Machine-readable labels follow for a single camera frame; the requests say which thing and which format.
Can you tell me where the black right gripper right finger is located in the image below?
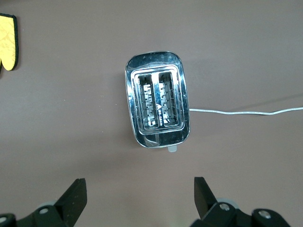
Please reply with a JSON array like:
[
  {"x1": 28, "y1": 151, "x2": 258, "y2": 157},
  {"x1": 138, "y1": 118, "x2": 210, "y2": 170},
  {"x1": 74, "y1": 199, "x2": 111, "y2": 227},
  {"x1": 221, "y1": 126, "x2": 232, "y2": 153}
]
[{"x1": 189, "y1": 176, "x2": 292, "y2": 227}]

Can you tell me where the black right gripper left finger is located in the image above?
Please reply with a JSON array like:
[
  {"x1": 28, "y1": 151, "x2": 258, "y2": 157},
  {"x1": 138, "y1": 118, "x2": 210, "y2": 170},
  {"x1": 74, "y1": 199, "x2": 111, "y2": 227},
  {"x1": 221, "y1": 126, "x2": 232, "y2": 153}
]
[{"x1": 0, "y1": 178, "x2": 88, "y2": 227}]

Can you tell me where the brown table cover sheet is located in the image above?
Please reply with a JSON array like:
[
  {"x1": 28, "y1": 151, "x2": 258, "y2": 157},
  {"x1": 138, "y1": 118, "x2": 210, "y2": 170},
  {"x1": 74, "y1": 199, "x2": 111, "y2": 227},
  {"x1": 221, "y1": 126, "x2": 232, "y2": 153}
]
[{"x1": 0, "y1": 0, "x2": 303, "y2": 227}]

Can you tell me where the cream and chrome toaster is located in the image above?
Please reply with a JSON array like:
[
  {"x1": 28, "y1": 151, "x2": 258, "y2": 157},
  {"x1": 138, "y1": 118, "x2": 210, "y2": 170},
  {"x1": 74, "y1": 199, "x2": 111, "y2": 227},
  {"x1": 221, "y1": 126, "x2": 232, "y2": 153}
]
[{"x1": 125, "y1": 50, "x2": 191, "y2": 153}]

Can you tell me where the yellow quilted oven mitt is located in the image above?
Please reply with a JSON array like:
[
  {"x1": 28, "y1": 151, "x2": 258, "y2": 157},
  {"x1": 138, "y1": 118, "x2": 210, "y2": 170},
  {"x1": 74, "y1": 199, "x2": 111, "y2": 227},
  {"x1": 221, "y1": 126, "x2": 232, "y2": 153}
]
[{"x1": 0, "y1": 13, "x2": 19, "y2": 72}]

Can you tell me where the white toaster power cord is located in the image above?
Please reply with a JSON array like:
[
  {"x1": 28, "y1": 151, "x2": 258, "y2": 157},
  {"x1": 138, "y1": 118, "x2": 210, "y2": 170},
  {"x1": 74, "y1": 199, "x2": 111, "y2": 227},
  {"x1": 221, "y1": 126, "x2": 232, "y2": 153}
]
[{"x1": 189, "y1": 106, "x2": 303, "y2": 117}]

